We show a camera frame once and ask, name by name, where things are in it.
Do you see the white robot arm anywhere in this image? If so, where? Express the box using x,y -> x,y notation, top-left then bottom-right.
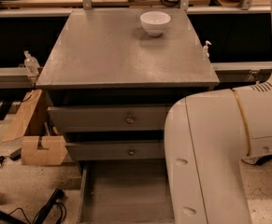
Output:
165,0 -> 272,224

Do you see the grey top drawer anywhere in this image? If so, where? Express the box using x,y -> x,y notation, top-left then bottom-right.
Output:
48,105 -> 169,133

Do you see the grey drawer cabinet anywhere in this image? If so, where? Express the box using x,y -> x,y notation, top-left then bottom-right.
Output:
36,7 -> 220,173

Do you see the grey middle drawer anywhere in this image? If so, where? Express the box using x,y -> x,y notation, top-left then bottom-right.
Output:
65,141 -> 165,161

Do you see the grey open bottom drawer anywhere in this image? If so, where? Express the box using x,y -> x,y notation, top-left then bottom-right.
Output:
77,160 -> 175,224

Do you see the white ceramic bowl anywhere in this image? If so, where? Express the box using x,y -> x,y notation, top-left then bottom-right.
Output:
140,11 -> 171,36

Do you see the white pump bottle right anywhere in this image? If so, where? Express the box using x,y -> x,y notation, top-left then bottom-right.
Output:
203,40 -> 212,58

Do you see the cardboard piece on floor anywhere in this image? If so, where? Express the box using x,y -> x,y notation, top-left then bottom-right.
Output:
21,135 -> 67,165

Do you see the clear sanitizer bottle left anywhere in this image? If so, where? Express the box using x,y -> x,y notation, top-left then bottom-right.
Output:
24,50 -> 40,75

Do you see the black power strip left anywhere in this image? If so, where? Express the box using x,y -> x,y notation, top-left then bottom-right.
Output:
32,189 -> 66,224

